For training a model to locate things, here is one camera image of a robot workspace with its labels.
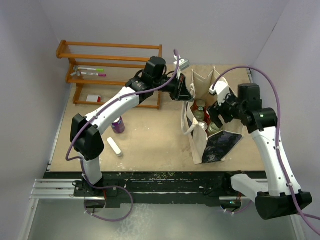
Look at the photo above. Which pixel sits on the purple soda can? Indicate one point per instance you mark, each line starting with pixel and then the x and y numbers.
pixel 118 126

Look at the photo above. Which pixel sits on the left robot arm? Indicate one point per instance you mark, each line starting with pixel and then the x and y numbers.
pixel 87 131

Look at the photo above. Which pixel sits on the glass soda bottle front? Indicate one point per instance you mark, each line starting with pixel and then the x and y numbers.
pixel 213 128

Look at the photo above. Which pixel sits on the canvas tote bag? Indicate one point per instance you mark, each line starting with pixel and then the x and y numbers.
pixel 207 147

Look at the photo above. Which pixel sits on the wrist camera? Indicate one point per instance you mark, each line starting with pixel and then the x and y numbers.
pixel 182 65
pixel 221 89

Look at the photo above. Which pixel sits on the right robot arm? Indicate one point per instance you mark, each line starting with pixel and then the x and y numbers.
pixel 282 194

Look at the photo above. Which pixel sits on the glass soda bottle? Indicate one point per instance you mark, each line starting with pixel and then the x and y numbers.
pixel 213 128
pixel 199 114

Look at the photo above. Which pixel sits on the white tube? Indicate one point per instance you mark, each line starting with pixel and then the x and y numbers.
pixel 114 147

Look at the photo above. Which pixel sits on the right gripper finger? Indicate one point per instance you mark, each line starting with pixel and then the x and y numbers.
pixel 212 112
pixel 217 121

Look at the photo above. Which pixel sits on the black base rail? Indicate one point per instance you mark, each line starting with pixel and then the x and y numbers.
pixel 209 188

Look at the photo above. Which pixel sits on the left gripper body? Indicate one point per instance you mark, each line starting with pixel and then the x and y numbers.
pixel 172 88

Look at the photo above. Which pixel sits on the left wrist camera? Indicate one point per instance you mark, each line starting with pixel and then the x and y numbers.
pixel 182 65

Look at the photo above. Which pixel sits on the wooden shelf rack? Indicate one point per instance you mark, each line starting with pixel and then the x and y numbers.
pixel 114 58

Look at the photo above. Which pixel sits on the red cola can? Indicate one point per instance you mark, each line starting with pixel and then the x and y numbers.
pixel 203 125
pixel 207 117
pixel 200 103

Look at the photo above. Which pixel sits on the red white box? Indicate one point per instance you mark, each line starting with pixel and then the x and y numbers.
pixel 93 98

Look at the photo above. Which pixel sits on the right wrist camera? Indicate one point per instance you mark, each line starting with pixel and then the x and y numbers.
pixel 221 89

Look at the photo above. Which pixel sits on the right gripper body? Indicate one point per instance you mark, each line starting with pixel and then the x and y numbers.
pixel 229 111

